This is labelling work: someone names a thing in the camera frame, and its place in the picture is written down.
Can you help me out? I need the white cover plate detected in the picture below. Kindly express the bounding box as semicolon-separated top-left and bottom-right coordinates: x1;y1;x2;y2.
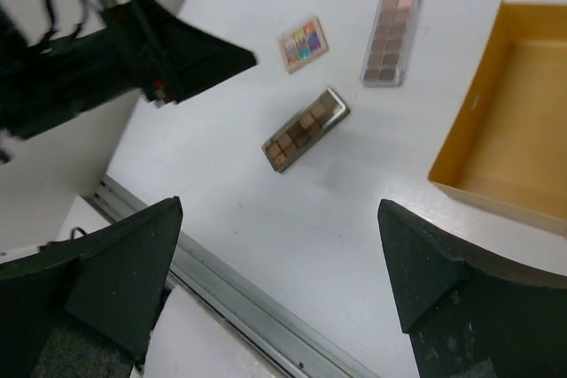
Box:
1;225;278;377

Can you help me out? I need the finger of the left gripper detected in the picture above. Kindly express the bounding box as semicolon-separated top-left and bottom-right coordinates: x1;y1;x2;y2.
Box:
129;0;258;104

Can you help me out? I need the right gripper large left finger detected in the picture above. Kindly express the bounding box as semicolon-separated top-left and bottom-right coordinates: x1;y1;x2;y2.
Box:
1;197;183;377

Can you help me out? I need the brown eyeshadow palette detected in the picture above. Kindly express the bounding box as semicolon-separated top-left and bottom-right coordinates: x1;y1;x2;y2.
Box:
262;87;351;174

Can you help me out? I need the right gripper thin right finger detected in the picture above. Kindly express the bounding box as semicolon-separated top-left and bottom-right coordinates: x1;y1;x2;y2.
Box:
377;199;566;377

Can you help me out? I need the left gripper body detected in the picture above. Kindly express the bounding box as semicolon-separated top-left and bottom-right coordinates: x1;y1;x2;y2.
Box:
1;0;165;140

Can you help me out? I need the aluminium front rail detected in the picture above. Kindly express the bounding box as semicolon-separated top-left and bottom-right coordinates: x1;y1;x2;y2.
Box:
167;232;376;377

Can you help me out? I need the pink eyeshadow palette clear case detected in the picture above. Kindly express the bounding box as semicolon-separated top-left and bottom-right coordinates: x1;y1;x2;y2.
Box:
361;0;422;88

